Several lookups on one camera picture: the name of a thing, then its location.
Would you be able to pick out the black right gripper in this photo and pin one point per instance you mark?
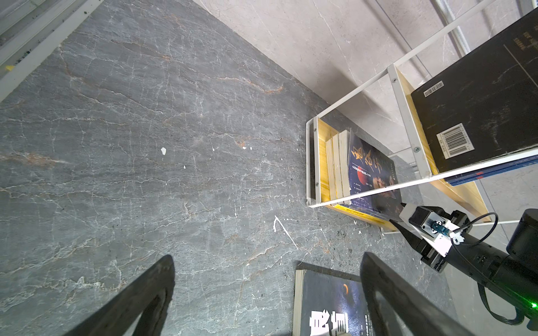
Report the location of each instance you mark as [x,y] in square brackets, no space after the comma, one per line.
[512,275]

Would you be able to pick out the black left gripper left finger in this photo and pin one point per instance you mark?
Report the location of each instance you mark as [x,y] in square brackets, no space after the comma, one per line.
[143,303]

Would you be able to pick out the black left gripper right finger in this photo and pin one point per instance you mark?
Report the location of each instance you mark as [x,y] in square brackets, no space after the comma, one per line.
[388,295]

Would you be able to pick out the dark portrait book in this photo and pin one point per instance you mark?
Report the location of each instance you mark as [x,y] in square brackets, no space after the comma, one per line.
[363,168]
[336,163]

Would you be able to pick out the black white-title book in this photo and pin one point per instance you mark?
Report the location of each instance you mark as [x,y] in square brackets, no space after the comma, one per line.
[329,302]

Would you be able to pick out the navy book yin-yang cover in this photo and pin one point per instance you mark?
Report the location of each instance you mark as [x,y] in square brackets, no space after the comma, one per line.
[490,171]

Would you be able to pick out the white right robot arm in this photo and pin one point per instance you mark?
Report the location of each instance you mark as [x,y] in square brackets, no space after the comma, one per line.
[443,239]

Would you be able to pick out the white metal wooden shelf rack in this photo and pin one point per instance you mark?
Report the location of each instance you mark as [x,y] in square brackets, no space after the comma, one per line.
[353,42]

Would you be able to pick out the yellow cartoon cover book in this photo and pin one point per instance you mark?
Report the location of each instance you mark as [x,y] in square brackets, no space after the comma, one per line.
[328,187]

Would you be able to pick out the black yellow book on shelf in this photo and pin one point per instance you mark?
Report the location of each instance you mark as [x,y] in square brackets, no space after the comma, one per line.
[485,105]

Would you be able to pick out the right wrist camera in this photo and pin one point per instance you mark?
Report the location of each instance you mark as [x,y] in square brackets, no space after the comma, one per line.
[434,232]

